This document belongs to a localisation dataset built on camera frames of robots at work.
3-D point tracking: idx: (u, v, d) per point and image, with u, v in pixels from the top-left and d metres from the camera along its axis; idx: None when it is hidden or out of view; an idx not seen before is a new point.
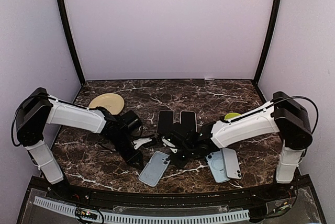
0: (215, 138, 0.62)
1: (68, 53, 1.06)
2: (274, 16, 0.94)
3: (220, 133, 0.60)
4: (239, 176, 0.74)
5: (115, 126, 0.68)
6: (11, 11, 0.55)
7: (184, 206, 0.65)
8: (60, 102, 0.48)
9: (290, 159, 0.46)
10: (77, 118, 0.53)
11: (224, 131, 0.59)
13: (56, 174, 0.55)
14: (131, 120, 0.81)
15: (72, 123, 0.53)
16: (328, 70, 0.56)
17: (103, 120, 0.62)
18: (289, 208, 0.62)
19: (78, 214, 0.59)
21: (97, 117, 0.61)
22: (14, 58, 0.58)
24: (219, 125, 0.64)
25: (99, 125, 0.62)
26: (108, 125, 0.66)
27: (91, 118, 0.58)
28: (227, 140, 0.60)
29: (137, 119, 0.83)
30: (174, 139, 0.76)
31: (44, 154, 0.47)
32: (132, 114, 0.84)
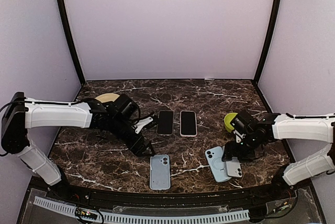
0: (275, 127, 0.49)
1: (68, 53, 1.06)
2: (274, 16, 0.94)
3: (282, 122, 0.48)
4: (239, 175, 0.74)
5: (103, 118, 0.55)
6: (12, 13, 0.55)
7: (184, 206, 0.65)
8: (38, 104, 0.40)
9: (315, 167, 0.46)
10: (57, 117, 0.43)
11: (287, 122, 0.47)
13: (55, 174, 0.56)
14: (125, 104, 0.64)
15: (55, 122, 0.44)
16: (328, 70, 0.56)
17: (89, 113, 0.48)
18: (289, 208, 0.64)
19: (78, 214, 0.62)
21: (81, 113, 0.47)
22: (13, 58, 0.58)
24: (282, 117, 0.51)
25: (86, 120, 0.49)
26: (97, 119, 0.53)
27: (74, 114, 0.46)
28: (283, 134, 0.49)
29: (132, 102, 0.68)
30: (238, 125, 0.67)
31: (36, 159, 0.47)
32: (124, 97, 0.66)
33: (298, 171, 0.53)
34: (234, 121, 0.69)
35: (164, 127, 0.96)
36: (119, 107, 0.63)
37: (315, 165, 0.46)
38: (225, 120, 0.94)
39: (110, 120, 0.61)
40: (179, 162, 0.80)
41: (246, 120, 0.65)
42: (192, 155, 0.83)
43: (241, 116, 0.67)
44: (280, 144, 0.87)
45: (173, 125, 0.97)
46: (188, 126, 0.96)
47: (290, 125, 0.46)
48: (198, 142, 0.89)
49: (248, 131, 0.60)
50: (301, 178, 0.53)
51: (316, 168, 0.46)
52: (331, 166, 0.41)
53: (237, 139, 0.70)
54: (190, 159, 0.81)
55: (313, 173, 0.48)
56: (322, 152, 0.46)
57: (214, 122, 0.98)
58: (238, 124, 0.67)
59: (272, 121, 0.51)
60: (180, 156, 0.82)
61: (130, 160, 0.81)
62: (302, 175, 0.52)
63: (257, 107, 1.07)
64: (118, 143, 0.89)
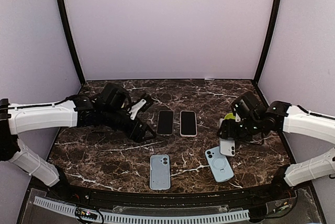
0: (287, 120, 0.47)
1: (68, 53, 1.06)
2: (274, 16, 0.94)
3: (295, 116, 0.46)
4: (233, 154, 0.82)
5: (93, 114, 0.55)
6: (12, 12, 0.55)
7: (184, 206, 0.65)
8: (21, 110, 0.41)
9: (317, 170, 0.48)
10: (43, 120, 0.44)
11: (301, 118, 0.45)
13: (52, 176, 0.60)
14: (111, 94, 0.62)
15: (42, 124, 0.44)
16: (328, 70, 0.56)
17: (74, 111, 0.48)
18: (289, 208, 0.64)
19: (78, 214, 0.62)
21: (66, 112, 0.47)
22: (13, 58, 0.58)
24: (294, 110, 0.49)
25: (72, 119, 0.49)
26: (84, 115, 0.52)
27: (59, 114, 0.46)
28: (292, 129, 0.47)
29: (118, 91, 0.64)
30: (242, 108, 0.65)
31: (29, 162, 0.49)
32: (109, 87, 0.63)
33: (301, 173, 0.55)
34: (237, 102, 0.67)
35: (164, 127, 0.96)
36: (107, 99, 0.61)
37: (317, 168, 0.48)
38: None
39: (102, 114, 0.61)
40: (179, 162, 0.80)
41: (252, 103, 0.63)
42: (192, 155, 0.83)
43: (246, 98, 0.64)
44: (280, 144, 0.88)
45: (173, 125, 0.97)
46: (188, 125, 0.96)
47: (305, 122, 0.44)
48: (198, 142, 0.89)
49: (254, 116, 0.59)
50: (304, 178, 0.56)
51: (320, 171, 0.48)
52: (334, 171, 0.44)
53: (236, 118, 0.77)
54: (190, 159, 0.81)
55: (314, 175, 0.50)
56: (325, 156, 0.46)
57: (214, 122, 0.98)
58: (243, 106, 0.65)
59: (286, 112, 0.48)
60: (180, 156, 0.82)
61: (130, 160, 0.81)
62: (306, 177, 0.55)
63: None
64: (118, 143, 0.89)
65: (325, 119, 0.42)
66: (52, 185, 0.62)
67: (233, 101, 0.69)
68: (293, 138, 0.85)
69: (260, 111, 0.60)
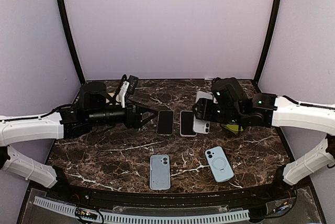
0: (276, 114, 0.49)
1: (68, 53, 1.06)
2: (274, 16, 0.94)
3: (285, 110, 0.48)
4: (206, 130, 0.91)
5: (79, 126, 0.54)
6: (12, 13, 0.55)
7: (184, 206, 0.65)
8: (9, 122, 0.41)
9: (314, 164, 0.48)
10: (31, 132, 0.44)
11: (290, 110, 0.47)
13: (49, 177, 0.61)
14: (86, 100, 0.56)
15: (28, 136, 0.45)
16: (328, 70, 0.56)
17: (61, 124, 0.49)
18: (289, 208, 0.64)
19: (78, 214, 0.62)
21: (53, 125, 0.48)
22: (14, 58, 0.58)
24: (284, 102, 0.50)
25: (59, 131, 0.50)
26: (71, 129, 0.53)
27: (47, 126, 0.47)
28: (283, 121, 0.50)
29: (87, 92, 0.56)
30: (224, 97, 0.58)
31: (23, 167, 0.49)
32: (82, 90, 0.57)
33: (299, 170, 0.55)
34: (220, 90, 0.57)
35: (164, 127, 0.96)
36: (84, 105, 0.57)
37: (313, 163, 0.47)
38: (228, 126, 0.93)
39: (91, 119, 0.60)
40: (179, 162, 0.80)
41: (236, 92, 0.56)
42: (192, 155, 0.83)
43: (231, 88, 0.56)
44: (280, 144, 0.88)
45: (173, 125, 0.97)
46: (188, 126, 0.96)
47: (296, 113, 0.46)
48: (198, 142, 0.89)
49: (238, 110, 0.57)
50: (302, 176, 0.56)
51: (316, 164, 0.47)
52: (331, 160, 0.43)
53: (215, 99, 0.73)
54: (190, 159, 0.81)
55: (312, 170, 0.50)
56: (318, 148, 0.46)
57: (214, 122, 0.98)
58: (225, 96, 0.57)
59: (274, 107, 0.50)
60: (180, 156, 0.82)
61: (130, 160, 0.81)
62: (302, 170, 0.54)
63: None
64: (118, 143, 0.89)
65: (312, 109, 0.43)
66: (51, 186, 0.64)
67: (214, 88, 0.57)
68: (293, 138, 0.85)
69: (244, 101, 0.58)
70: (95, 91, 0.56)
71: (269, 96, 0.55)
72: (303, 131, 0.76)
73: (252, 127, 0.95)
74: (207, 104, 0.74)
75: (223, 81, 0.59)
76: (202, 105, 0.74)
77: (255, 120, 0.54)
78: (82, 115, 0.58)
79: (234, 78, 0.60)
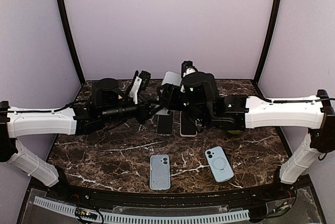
0: (250, 115, 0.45)
1: (68, 53, 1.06)
2: (274, 16, 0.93)
3: (258, 111, 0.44)
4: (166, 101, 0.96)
5: (91, 122, 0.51)
6: (12, 12, 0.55)
7: (184, 206, 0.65)
8: (20, 114, 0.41)
9: (305, 160, 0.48)
10: (40, 125, 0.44)
11: (264, 109, 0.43)
13: (51, 177, 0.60)
14: (98, 96, 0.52)
15: (40, 129, 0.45)
16: (328, 69, 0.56)
17: (74, 120, 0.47)
18: (289, 208, 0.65)
19: (78, 214, 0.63)
21: (65, 120, 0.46)
22: (13, 58, 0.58)
24: (256, 102, 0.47)
25: (71, 127, 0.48)
26: (82, 125, 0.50)
27: (58, 121, 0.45)
28: (260, 122, 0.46)
29: (98, 88, 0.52)
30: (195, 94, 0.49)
31: (28, 163, 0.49)
32: (93, 87, 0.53)
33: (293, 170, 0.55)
34: (194, 86, 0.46)
35: (164, 127, 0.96)
36: (97, 101, 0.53)
37: (304, 158, 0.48)
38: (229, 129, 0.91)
39: (104, 115, 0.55)
40: (179, 162, 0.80)
41: (212, 92, 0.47)
42: (192, 155, 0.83)
43: (208, 86, 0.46)
44: (280, 144, 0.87)
45: (173, 125, 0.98)
46: (188, 125, 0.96)
47: (272, 113, 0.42)
48: (198, 142, 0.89)
49: (212, 112, 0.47)
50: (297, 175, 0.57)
51: (306, 160, 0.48)
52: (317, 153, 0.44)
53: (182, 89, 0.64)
54: (190, 158, 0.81)
55: (306, 166, 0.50)
56: (304, 144, 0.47)
57: None
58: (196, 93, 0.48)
59: (245, 108, 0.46)
60: (180, 156, 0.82)
61: (130, 160, 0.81)
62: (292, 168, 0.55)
63: None
64: (118, 143, 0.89)
65: (290, 106, 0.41)
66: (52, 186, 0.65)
67: (187, 84, 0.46)
68: (293, 138, 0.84)
69: (217, 102, 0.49)
70: (107, 87, 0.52)
71: (240, 98, 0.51)
72: (303, 131, 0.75)
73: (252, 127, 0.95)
74: (173, 91, 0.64)
75: (199, 76, 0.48)
76: (167, 91, 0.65)
77: (226, 123, 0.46)
78: (93, 113, 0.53)
79: (212, 76, 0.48)
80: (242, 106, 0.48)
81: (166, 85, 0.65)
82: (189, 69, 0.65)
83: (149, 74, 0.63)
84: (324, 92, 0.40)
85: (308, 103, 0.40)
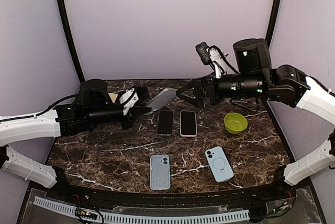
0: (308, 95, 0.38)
1: (68, 53, 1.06)
2: (274, 16, 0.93)
3: (318, 94, 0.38)
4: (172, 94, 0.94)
5: (77, 123, 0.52)
6: (12, 13, 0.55)
7: (184, 206, 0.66)
8: (3, 122, 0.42)
9: (318, 165, 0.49)
10: (24, 131, 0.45)
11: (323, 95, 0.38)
13: (48, 178, 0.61)
14: (85, 96, 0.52)
15: (25, 135, 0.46)
16: (328, 70, 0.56)
17: (56, 123, 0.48)
18: (289, 208, 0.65)
19: (78, 214, 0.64)
21: (48, 124, 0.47)
22: (13, 58, 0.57)
24: (315, 85, 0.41)
25: (55, 129, 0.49)
26: (67, 126, 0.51)
27: (41, 125, 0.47)
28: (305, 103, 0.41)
29: (87, 87, 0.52)
30: (249, 59, 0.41)
31: (22, 168, 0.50)
32: (81, 87, 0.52)
33: (301, 171, 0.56)
34: (247, 51, 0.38)
35: (164, 127, 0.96)
36: (84, 102, 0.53)
37: (317, 163, 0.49)
38: (229, 129, 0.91)
39: (90, 117, 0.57)
40: (179, 162, 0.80)
41: (267, 58, 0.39)
42: (192, 155, 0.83)
43: (264, 49, 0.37)
44: (280, 144, 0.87)
45: (173, 125, 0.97)
46: (188, 125, 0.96)
47: (328, 104, 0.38)
48: (198, 142, 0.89)
49: (268, 80, 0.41)
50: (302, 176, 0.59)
51: (320, 165, 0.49)
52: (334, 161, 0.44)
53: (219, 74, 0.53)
54: (190, 158, 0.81)
55: (314, 170, 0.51)
56: (321, 150, 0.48)
57: (214, 122, 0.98)
58: (250, 59, 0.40)
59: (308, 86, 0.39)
60: (180, 156, 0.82)
61: (130, 160, 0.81)
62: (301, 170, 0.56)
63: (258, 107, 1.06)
64: (118, 143, 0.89)
65: None
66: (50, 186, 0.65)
67: (239, 48, 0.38)
68: (293, 139, 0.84)
69: (271, 70, 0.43)
70: (97, 87, 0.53)
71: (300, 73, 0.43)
72: (304, 132, 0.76)
73: (252, 127, 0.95)
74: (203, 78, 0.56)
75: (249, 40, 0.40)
76: (201, 88, 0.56)
77: (286, 94, 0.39)
78: (79, 114, 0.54)
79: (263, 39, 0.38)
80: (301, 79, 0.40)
81: (191, 82, 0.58)
82: (211, 51, 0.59)
83: (146, 93, 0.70)
84: None
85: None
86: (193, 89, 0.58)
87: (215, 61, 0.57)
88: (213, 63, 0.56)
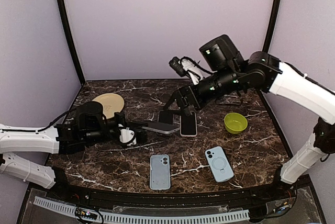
0: (277, 80, 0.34)
1: (68, 53, 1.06)
2: (274, 15, 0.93)
3: (289, 79, 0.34)
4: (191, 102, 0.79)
5: (73, 144, 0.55)
6: (11, 13, 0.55)
7: (184, 206, 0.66)
8: (6, 132, 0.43)
9: (308, 160, 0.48)
10: (24, 144, 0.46)
11: (296, 81, 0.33)
13: (47, 179, 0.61)
14: (81, 119, 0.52)
15: (24, 148, 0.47)
16: (328, 70, 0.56)
17: (56, 142, 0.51)
18: (289, 208, 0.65)
19: (78, 214, 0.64)
21: (48, 141, 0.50)
22: (13, 58, 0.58)
24: (289, 68, 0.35)
25: (54, 147, 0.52)
26: (65, 145, 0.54)
27: (41, 142, 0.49)
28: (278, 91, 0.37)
29: (82, 112, 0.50)
30: (213, 55, 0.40)
31: (19, 170, 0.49)
32: (80, 109, 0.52)
33: (294, 169, 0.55)
34: (208, 47, 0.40)
35: None
36: (80, 125, 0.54)
37: (307, 158, 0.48)
38: (229, 129, 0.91)
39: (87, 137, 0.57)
40: (179, 162, 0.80)
41: (230, 47, 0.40)
42: (192, 155, 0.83)
43: (222, 43, 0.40)
44: (280, 144, 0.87)
45: (173, 125, 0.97)
46: (188, 125, 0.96)
47: (303, 91, 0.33)
48: (198, 142, 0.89)
49: (235, 70, 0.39)
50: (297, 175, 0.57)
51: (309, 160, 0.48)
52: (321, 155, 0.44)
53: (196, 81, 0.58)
54: (190, 158, 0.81)
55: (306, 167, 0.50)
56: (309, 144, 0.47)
57: (214, 122, 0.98)
58: (215, 55, 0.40)
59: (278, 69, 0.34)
60: (180, 156, 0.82)
61: (130, 160, 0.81)
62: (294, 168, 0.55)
63: (258, 107, 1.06)
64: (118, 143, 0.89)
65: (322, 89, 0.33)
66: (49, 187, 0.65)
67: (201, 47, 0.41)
68: (294, 139, 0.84)
69: (239, 63, 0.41)
70: (91, 113, 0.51)
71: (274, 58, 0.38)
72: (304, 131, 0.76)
73: (252, 127, 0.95)
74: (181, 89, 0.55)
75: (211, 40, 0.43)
76: (183, 98, 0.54)
77: (255, 79, 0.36)
78: (75, 135, 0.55)
79: (226, 34, 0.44)
80: (272, 64, 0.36)
81: (173, 94, 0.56)
82: (182, 63, 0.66)
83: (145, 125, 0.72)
84: None
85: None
86: (176, 100, 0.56)
87: (189, 70, 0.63)
88: (188, 72, 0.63)
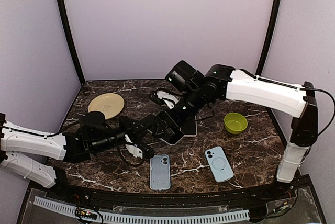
0: (232, 85, 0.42)
1: (68, 53, 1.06)
2: (274, 16, 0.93)
3: (241, 83, 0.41)
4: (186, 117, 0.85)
5: (79, 153, 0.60)
6: (12, 13, 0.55)
7: (184, 206, 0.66)
8: (15, 131, 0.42)
9: (292, 156, 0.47)
10: (31, 146, 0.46)
11: (247, 83, 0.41)
13: (48, 179, 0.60)
14: (84, 131, 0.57)
15: (30, 149, 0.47)
16: (328, 70, 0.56)
17: (63, 150, 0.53)
18: (289, 208, 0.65)
19: (78, 214, 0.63)
21: (55, 148, 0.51)
22: (13, 58, 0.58)
24: (243, 76, 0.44)
25: (59, 154, 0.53)
26: (70, 155, 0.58)
27: (48, 147, 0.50)
28: (238, 96, 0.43)
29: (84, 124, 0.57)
30: (175, 80, 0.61)
31: (20, 168, 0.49)
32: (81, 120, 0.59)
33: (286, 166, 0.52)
34: (169, 76, 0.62)
35: None
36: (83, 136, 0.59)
37: (291, 154, 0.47)
38: (229, 129, 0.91)
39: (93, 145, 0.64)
40: (179, 162, 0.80)
41: (186, 73, 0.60)
42: (192, 155, 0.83)
43: (179, 70, 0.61)
44: (280, 144, 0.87)
45: None
46: (188, 126, 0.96)
47: (259, 90, 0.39)
48: (198, 142, 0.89)
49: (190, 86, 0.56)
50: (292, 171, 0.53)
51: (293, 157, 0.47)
52: (301, 149, 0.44)
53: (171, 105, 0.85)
54: (190, 158, 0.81)
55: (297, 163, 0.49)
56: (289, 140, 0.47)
57: (214, 122, 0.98)
58: (176, 79, 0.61)
59: (229, 77, 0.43)
60: (180, 156, 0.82)
61: (130, 160, 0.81)
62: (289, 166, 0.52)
63: (258, 107, 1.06)
64: None
65: (275, 87, 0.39)
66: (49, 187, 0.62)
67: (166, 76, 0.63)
68: None
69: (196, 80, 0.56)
70: (91, 124, 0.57)
71: (227, 68, 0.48)
72: None
73: (252, 127, 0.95)
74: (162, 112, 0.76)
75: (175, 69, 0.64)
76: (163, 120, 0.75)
77: (210, 89, 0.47)
78: (79, 144, 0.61)
79: (183, 60, 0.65)
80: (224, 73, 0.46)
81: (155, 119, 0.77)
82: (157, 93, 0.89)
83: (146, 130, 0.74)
84: (310, 85, 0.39)
85: (292, 89, 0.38)
86: (158, 124, 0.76)
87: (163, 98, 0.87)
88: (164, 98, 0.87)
